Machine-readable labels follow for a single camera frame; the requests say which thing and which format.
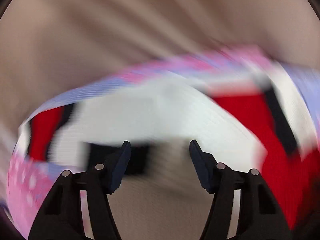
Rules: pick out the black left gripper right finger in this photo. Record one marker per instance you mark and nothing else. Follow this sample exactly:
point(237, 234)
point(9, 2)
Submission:
point(260, 216)

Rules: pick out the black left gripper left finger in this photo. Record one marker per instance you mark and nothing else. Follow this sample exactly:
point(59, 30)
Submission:
point(60, 217)

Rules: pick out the white red black knit sweater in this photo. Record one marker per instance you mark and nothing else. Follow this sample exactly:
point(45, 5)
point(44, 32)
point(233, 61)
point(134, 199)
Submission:
point(246, 121)

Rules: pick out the pink floral bed sheet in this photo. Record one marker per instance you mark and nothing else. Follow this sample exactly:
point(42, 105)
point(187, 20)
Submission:
point(226, 62)

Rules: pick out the beige satin blanket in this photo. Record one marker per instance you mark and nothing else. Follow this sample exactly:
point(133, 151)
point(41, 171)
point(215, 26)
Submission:
point(51, 46)

